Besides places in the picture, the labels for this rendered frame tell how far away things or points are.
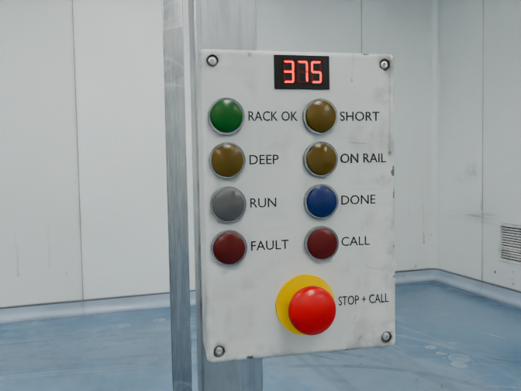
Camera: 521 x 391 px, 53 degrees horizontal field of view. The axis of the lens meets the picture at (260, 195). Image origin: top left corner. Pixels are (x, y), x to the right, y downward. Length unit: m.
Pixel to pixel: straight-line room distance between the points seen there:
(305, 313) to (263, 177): 0.12
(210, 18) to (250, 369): 0.33
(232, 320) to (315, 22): 4.27
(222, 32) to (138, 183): 3.62
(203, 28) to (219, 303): 0.25
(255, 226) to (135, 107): 3.71
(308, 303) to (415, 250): 4.61
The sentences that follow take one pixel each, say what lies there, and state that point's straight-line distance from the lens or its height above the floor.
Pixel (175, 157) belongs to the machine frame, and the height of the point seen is 1.09.
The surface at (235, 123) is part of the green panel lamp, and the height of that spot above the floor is 1.09.
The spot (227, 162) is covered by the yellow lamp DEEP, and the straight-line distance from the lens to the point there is 0.42.
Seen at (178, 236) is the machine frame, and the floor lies 0.86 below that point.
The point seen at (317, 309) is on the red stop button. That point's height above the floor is 0.94.
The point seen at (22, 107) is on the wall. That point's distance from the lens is 4.13.
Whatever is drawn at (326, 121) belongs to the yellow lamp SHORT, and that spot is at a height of 1.10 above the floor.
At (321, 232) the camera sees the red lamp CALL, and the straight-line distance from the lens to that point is 0.45.
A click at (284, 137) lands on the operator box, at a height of 1.08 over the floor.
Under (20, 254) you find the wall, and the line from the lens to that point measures 4.15.
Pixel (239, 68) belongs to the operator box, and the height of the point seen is 1.14.
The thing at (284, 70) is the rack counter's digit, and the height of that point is 1.14.
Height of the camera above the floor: 1.06
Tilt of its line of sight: 3 degrees down
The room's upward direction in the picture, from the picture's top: 1 degrees counter-clockwise
